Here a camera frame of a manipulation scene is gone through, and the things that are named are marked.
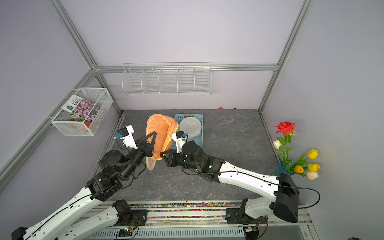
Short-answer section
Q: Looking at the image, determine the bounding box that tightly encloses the red artificial rose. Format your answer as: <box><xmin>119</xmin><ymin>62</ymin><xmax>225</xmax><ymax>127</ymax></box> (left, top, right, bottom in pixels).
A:
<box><xmin>275</xmin><ymin>121</ymin><xmax>296</xmax><ymax>135</ymax></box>

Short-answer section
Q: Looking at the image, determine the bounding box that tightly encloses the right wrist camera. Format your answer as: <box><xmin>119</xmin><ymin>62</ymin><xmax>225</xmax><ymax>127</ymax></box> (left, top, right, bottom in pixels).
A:
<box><xmin>172</xmin><ymin>131</ymin><xmax>188</xmax><ymax>153</ymax></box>

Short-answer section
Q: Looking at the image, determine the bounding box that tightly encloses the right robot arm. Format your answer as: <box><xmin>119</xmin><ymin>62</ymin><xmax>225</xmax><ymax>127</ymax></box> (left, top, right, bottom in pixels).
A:
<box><xmin>160</xmin><ymin>141</ymin><xmax>300</xmax><ymax>223</ymax></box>

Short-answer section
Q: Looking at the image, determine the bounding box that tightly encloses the light blue plastic basket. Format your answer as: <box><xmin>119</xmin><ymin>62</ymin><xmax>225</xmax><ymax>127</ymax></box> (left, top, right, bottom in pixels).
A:
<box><xmin>174</xmin><ymin>114</ymin><xmax>204</xmax><ymax>147</ymax></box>

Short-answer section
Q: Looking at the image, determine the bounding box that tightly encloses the teal glass vase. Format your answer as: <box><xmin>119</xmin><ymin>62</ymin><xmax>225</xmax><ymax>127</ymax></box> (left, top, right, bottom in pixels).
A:
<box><xmin>269</xmin><ymin>161</ymin><xmax>294</xmax><ymax>177</ymax></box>

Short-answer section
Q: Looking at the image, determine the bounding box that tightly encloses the white mesh laundry bag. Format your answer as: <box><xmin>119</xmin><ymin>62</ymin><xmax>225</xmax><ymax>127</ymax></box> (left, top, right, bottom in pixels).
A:
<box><xmin>179</xmin><ymin>117</ymin><xmax>202</xmax><ymax>138</ymax></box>

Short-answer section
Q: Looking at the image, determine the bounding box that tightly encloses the white wire wall shelf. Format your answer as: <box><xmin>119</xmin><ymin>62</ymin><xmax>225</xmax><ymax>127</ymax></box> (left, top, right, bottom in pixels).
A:
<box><xmin>122</xmin><ymin>62</ymin><xmax>213</xmax><ymax>95</ymax></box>

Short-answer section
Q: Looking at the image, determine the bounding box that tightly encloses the purple flower pot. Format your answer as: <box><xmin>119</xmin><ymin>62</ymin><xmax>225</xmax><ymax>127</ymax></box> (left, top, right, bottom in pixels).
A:
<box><xmin>70</xmin><ymin>100</ymin><xmax>100</xmax><ymax>128</ymax></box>

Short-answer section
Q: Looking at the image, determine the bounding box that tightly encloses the white wire side basket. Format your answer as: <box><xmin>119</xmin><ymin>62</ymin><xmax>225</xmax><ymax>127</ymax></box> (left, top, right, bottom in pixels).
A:
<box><xmin>51</xmin><ymin>88</ymin><xmax>114</xmax><ymax>136</ymax></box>

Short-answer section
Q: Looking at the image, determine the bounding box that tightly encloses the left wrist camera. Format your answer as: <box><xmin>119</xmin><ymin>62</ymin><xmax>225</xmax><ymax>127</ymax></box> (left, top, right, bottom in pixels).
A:
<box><xmin>114</xmin><ymin>125</ymin><xmax>138</xmax><ymax>150</ymax></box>

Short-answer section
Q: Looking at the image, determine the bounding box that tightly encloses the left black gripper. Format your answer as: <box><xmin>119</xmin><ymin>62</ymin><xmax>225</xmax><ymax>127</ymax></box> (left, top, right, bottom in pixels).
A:
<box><xmin>121</xmin><ymin>131</ymin><xmax>157</xmax><ymax>180</ymax></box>

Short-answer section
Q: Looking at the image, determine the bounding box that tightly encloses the yellow tulip top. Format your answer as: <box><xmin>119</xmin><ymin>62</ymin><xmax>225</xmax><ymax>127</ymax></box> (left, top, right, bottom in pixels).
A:
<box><xmin>307</xmin><ymin>149</ymin><xmax>319</xmax><ymax>160</ymax></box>

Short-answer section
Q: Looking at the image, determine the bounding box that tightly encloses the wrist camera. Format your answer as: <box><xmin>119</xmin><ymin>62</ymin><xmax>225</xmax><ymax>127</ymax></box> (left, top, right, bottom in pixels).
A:
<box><xmin>172</xmin><ymin>131</ymin><xmax>188</xmax><ymax>153</ymax></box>
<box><xmin>114</xmin><ymin>125</ymin><xmax>138</xmax><ymax>150</ymax></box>

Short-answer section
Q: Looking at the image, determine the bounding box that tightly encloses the pink white tulip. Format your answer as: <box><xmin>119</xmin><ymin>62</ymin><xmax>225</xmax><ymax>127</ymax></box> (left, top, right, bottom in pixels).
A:
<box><xmin>306</xmin><ymin>171</ymin><xmax>320</xmax><ymax>181</ymax></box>

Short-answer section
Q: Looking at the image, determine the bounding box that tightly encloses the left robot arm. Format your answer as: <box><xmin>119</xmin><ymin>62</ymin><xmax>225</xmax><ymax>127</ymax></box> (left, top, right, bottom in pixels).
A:
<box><xmin>12</xmin><ymin>130</ymin><xmax>157</xmax><ymax>240</ymax></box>

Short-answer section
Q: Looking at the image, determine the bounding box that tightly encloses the yellow tulip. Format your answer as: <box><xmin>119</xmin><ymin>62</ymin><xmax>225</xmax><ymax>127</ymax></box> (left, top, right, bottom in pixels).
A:
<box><xmin>307</xmin><ymin>149</ymin><xmax>319</xmax><ymax>160</ymax></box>
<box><xmin>308</xmin><ymin>164</ymin><xmax>321</xmax><ymax>172</ymax></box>

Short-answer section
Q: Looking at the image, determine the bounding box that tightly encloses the white tulip bud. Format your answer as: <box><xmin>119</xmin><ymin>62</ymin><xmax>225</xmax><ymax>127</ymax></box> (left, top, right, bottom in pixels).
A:
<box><xmin>273</xmin><ymin>140</ymin><xmax>283</xmax><ymax>150</ymax></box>

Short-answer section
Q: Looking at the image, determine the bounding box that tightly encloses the orange tulip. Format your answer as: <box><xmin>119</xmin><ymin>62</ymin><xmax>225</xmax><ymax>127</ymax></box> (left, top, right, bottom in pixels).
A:
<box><xmin>294</xmin><ymin>165</ymin><xmax>304</xmax><ymax>174</ymax></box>

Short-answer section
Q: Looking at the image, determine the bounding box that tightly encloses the yellow tulip middle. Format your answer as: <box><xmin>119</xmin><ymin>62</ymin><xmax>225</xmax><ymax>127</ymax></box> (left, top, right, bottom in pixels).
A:
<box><xmin>308</xmin><ymin>164</ymin><xmax>321</xmax><ymax>172</ymax></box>

